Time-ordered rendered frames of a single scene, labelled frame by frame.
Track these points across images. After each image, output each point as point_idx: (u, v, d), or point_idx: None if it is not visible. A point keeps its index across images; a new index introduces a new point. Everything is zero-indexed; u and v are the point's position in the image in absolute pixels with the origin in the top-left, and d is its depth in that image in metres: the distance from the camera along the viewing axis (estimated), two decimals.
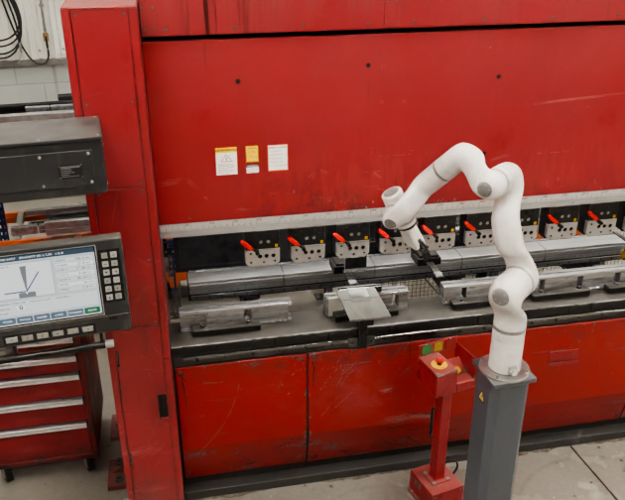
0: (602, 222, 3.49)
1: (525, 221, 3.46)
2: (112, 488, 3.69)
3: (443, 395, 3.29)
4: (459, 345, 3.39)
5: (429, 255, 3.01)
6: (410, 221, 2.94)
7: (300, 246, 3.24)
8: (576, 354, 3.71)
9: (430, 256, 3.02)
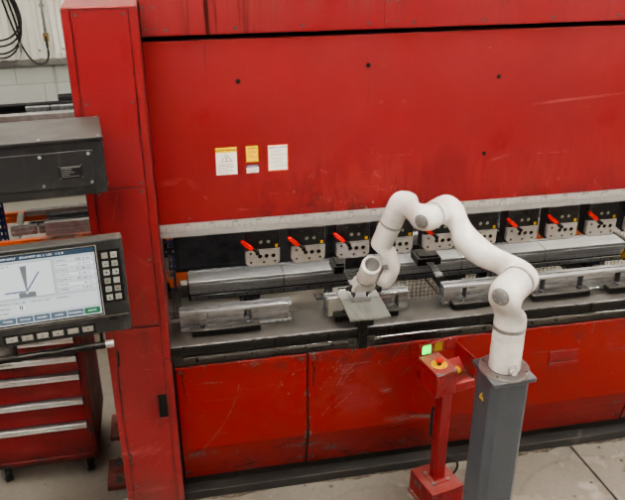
0: (602, 222, 3.49)
1: (525, 221, 3.46)
2: (112, 488, 3.69)
3: (443, 395, 3.29)
4: (459, 345, 3.39)
5: (351, 294, 3.36)
6: (357, 278, 3.20)
7: (300, 246, 3.24)
8: (576, 354, 3.71)
9: (352, 296, 3.37)
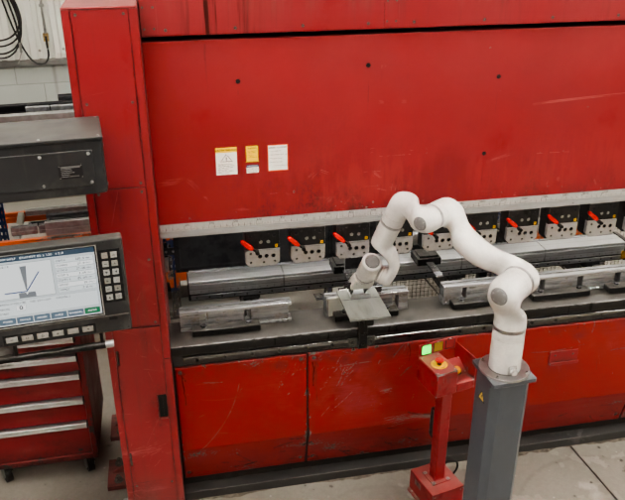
0: (602, 222, 3.49)
1: (525, 221, 3.46)
2: (112, 488, 3.69)
3: (443, 395, 3.29)
4: (459, 345, 3.39)
5: (349, 291, 3.39)
6: (356, 275, 3.23)
7: (300, 246, 3.24)
8: (576, 354, 3.71)
9: (350, 293, 3.40)
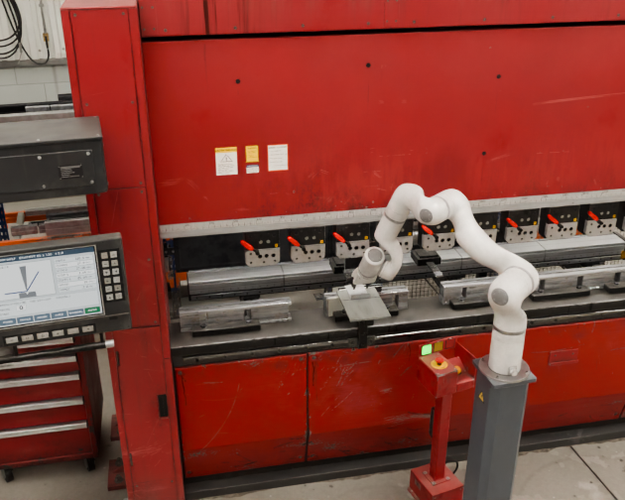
0: (602, 222, 3.49)
1: (525, 221, 3.46)
2: (112, 488, 3.69)
3: (443, 395, 3.29)
4: (459, 345, 3.39)
5: (351, 286, 3.35)
6: (359, 269, 3.19)
7: (300, 246, 3.24)
8: (576, 354, 3.71)
9: (353, 288, 3.36)
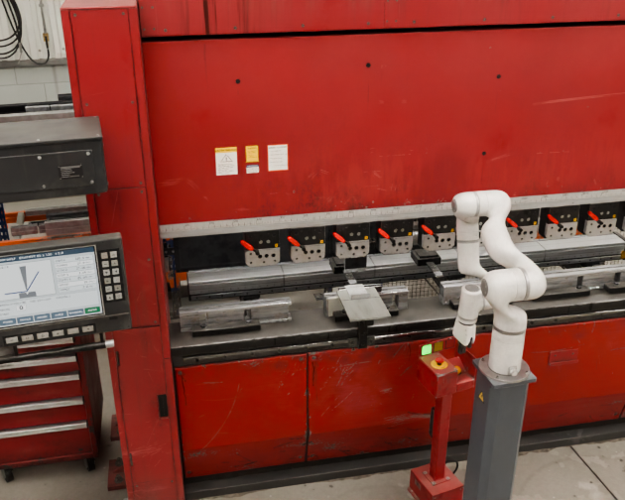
0: (602, 222, 3.49)
1: (525, 221, 3.46)
2: (112, 488, 3.69)
3: (443, 395, 3.29)
4: (459, 345, 3.39)
5: (465, 350, 3.28)
6: (473, 319, 3.17)
7: (300, 246, 3.24)
8: (576, 354, 3.71)
9: (464, 351, 3.30)
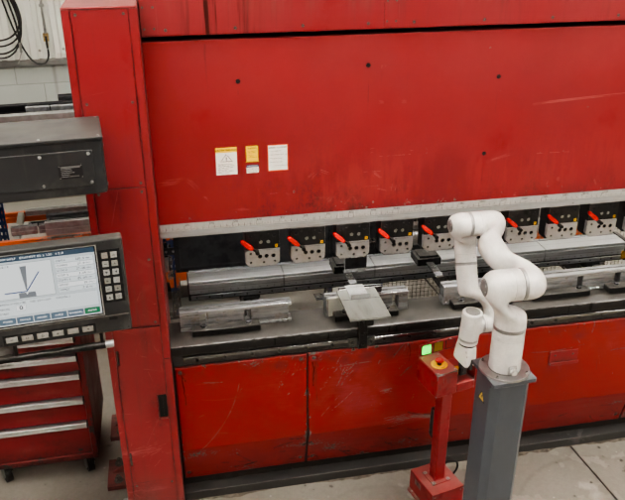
0: (602, 222, 3.49)
1: (525, 221, 3.46)
2: (112, 488, 3.69)
3: (443, 395, 3.29)
4: None
5: (465, 372, 3.31)
6: (474, 342, 3.20)
7: (300, 246, 3.24)
8: (576, 354, 3.71)
9: (465, 372, 3.32)
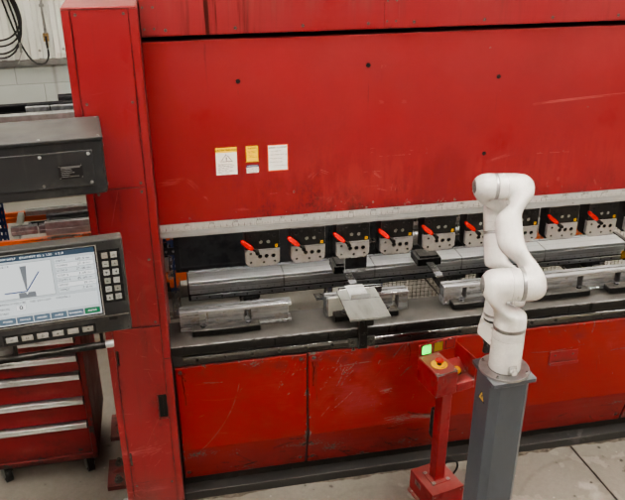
0: (602, 222, 3.49)
1: (525, 221, 3.46)
2: (112, 488, 3.69)
3: (443, 395, 3.29)
4: (459, 345, 3.39)
5: (490, 349, 3.11)
6: None
7: (300, 246, 3.24)
8: (576, 354, 3.71)
9: (489, 350, 3.12)
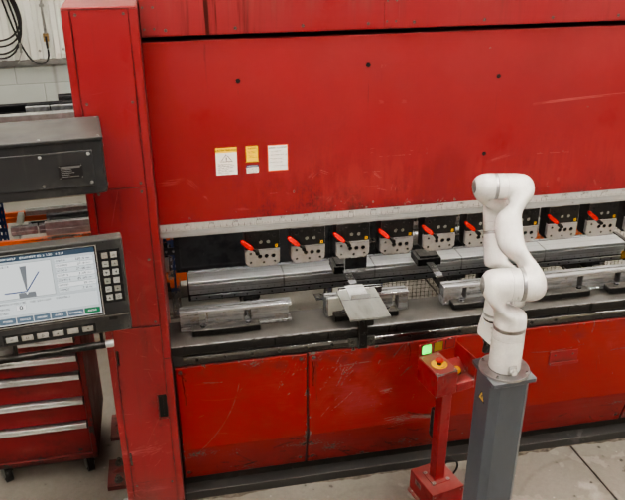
0: (602, 222, 3.49)
1: (525, 221, 3.46)
2: (112, 488, 3.69)
3: (443, 395, 3.29)
4: (459, 345, 3.39)
5: (490, 349, 3.11)
6: None
7: (300, 246, 3.24)
8: (576, 354, 3.71)
9: (489, 350, 3.12)
